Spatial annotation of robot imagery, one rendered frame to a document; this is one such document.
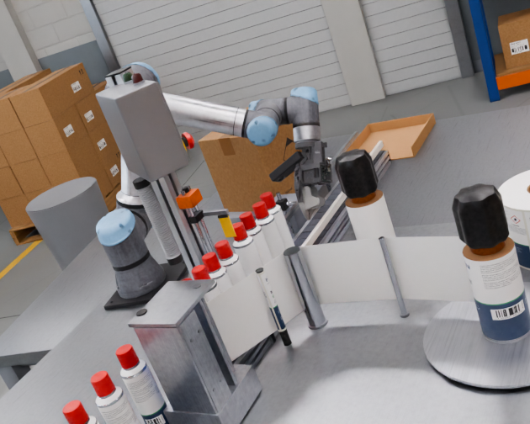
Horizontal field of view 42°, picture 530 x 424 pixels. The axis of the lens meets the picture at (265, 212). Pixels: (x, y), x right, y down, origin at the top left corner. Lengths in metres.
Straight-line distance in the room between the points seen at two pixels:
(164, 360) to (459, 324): 0.56
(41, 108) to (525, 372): 4.58
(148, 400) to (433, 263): 0.60
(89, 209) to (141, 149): 2.84
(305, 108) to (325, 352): 0.74
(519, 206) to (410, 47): 4.65
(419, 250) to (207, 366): 0.46
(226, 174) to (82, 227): 2.09
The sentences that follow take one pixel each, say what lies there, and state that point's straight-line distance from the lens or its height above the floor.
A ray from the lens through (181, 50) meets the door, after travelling 6.53.
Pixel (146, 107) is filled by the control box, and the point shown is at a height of 1.43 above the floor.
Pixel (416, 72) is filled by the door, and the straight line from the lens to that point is 6.10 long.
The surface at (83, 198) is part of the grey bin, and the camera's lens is 4.24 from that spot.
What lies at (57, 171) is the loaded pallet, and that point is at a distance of 5.56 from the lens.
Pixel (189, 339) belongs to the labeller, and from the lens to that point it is 1.22.
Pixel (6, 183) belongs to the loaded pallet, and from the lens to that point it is 5.86.
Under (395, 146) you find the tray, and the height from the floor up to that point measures 0.83.
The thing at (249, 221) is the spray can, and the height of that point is 1.07.
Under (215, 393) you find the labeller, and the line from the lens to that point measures 1.28.
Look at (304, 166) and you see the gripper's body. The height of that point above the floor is 1.07.
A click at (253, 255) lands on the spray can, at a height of 1.01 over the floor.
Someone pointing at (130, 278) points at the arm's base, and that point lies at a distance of 2.06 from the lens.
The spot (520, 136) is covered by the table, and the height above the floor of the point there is 0.83.
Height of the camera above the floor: 1.69
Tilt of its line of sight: 22 degrees down
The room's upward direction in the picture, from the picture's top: 20 degrees counter-clockwise
